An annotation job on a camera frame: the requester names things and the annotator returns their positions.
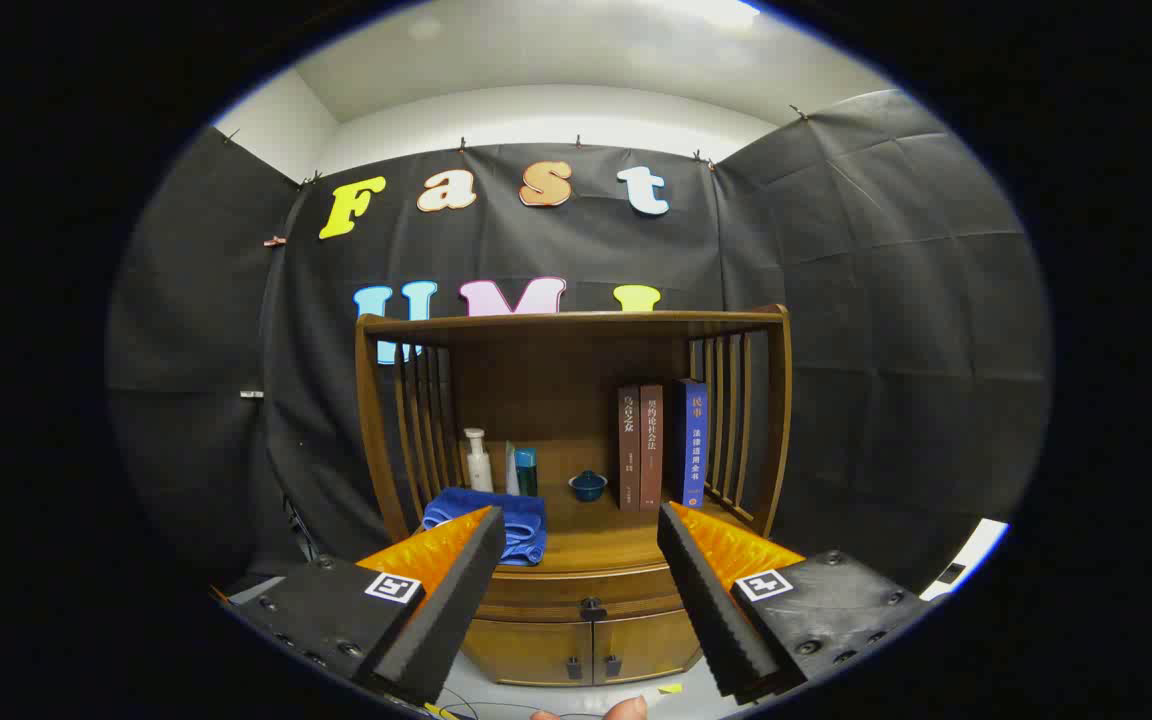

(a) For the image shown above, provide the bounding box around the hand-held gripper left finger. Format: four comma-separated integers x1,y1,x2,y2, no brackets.
211,505,507,707

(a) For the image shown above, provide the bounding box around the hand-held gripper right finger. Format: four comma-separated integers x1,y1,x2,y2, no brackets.
656,500,947,703

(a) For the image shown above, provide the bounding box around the wooden drawer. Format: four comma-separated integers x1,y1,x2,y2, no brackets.
476,562,685,623

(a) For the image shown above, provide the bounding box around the wooden cabinet door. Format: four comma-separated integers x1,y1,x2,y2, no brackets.
591,610,702,686
463,618,595,688

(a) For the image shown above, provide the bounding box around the wooden countertop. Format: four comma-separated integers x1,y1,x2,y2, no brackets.
414,490,762,576

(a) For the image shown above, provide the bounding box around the wooden cabinet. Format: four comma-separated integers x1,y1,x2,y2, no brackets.
354,305,794,688

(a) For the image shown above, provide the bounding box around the blue folded towel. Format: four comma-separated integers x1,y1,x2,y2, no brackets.
422,487,548,567

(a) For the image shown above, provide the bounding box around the white pump bottle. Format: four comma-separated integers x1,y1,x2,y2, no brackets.
464,428,494,494

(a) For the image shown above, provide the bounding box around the blue book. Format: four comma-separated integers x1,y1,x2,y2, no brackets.
674,378,709,509

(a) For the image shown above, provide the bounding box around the reddish brown book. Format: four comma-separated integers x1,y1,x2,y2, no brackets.
639,384,665,512

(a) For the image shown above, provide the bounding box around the dark brown book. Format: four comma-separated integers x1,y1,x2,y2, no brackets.
618,385,643,513

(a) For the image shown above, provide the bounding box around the white panel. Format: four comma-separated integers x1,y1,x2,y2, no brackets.
921,518,1012,602

